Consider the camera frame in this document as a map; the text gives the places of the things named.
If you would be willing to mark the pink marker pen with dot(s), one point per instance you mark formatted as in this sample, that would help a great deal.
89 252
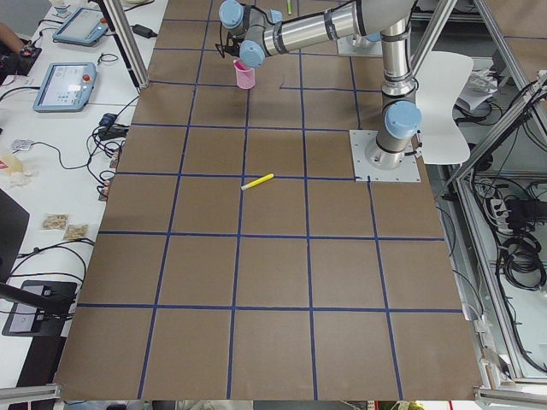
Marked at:
239 65

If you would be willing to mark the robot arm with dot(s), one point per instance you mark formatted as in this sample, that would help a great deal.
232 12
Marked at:
253 35

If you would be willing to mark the pink mesh cup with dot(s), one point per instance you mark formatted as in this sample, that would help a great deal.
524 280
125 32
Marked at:
245 79

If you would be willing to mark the yellow marker pen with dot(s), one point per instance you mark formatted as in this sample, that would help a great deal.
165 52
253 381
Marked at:
257 182

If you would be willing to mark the snack bag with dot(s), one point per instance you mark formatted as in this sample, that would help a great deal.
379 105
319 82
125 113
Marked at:
76 231
55 222

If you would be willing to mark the white chair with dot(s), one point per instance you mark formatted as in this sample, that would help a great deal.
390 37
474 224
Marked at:
441 80

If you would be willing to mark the black power adapter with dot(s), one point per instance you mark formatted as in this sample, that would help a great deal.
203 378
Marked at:
143 31

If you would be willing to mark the near teach pendant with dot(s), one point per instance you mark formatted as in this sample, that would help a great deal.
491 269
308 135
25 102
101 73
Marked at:
67 87

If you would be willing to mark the teach pendant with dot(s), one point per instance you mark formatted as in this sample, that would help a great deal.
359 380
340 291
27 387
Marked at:
67 87
85 26

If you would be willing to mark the far teach pendant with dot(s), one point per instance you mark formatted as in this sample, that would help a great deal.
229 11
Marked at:
85 26

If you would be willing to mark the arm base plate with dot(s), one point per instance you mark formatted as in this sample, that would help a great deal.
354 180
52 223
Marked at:
356 45
372 164

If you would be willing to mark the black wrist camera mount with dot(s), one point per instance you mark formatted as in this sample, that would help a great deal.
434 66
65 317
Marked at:
229 47

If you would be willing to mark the aluminium frame post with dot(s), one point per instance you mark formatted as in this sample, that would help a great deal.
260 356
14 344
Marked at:
118 24

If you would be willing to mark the aluminium frame rail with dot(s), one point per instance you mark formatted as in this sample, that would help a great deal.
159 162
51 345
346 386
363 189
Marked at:
498 200

